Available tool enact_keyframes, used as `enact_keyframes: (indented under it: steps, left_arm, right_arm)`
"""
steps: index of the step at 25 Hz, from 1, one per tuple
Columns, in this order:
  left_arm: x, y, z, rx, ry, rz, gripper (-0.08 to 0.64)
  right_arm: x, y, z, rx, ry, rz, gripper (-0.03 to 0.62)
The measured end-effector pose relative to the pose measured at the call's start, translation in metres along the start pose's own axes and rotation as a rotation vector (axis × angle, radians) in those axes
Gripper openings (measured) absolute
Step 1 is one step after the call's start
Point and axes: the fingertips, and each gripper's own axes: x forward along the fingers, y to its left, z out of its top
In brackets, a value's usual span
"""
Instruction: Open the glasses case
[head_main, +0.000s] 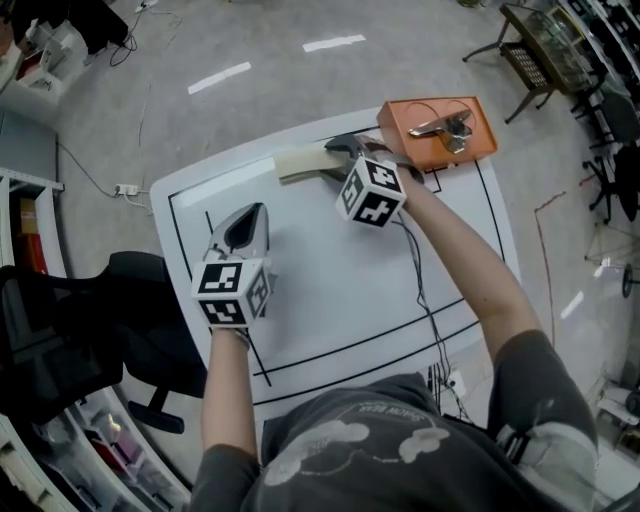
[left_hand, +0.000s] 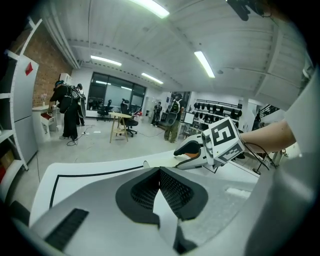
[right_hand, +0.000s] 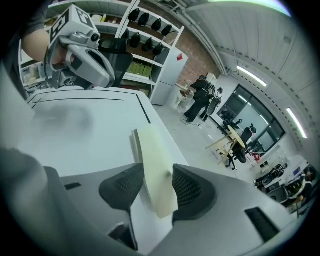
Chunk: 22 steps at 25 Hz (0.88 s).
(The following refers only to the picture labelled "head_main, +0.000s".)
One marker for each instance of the person's grey printed t-shirt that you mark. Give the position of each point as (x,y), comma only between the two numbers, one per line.
(400,450)

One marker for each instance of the white shelf unit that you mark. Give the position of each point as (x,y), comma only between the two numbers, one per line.
(30,220)

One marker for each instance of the person's left forearm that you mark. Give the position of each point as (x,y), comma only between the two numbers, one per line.
(227,395)

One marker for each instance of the orange box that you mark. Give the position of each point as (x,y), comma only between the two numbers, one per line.
(440,155)

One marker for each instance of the black mesh office chair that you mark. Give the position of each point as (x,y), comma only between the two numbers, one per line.
(75,325)

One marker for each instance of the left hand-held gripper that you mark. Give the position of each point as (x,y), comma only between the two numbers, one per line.
(225,290)

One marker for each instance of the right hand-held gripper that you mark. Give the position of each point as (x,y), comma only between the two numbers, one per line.
(372,195)

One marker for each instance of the olive metal frame table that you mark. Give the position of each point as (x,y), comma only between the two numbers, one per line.
(545,55)

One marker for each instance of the white floor tape strip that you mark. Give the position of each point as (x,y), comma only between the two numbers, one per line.
(334,43)
(219,78)

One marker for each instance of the white power strip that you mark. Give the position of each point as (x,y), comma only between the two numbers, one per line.
(127,189)

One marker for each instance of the person's right forearm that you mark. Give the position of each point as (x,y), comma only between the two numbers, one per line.
(465,265)

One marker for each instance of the white storage drawers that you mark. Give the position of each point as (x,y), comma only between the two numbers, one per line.
(100,450)

